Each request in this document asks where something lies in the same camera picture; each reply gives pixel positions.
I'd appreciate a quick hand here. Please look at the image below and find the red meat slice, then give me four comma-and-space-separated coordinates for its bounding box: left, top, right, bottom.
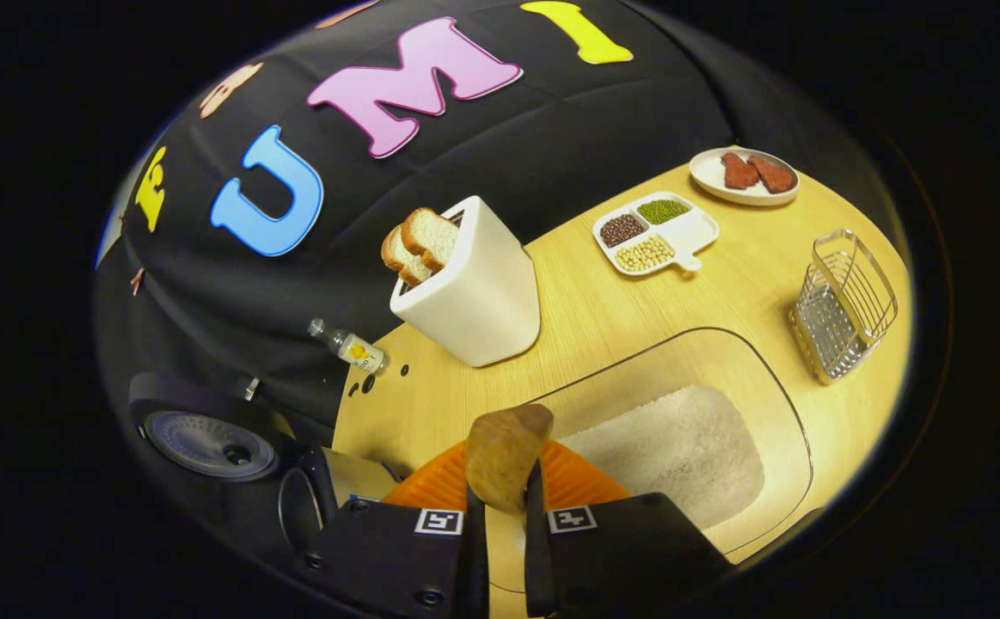
721, 152, 761, 190
747, 155, 797, 194

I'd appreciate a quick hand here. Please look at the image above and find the white divided bean dish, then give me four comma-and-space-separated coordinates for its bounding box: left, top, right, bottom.
592, 191, 721, 278

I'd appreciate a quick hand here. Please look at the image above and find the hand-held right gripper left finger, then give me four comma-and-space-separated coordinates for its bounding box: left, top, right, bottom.
306, 438, 490, 619

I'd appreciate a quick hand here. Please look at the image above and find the clear plastic tray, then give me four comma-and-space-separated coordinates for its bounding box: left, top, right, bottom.
487, 327, 814, 594

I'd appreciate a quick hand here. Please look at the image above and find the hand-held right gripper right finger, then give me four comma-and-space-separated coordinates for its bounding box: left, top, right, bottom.
524, 438, 733, 619

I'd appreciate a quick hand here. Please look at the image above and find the dark grey rice cooker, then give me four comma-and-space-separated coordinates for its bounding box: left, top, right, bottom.
128, 371, 402, 568

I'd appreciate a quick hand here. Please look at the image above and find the metal wire chopstick holder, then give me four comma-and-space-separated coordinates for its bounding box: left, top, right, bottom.
790, 228, 899, 385

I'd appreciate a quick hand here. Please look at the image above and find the small glass bottle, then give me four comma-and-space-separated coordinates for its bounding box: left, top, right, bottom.
308, 318, 389, 377

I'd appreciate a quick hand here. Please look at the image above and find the white round plate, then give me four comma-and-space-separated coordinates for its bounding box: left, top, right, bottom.
690, 147, 801, 207

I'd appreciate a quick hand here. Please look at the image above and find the wooden spoon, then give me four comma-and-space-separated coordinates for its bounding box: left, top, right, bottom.
465, 404, 555, 515

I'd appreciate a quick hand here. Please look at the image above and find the white toaster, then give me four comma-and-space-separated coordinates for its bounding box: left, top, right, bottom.
390, 195, 542, 369

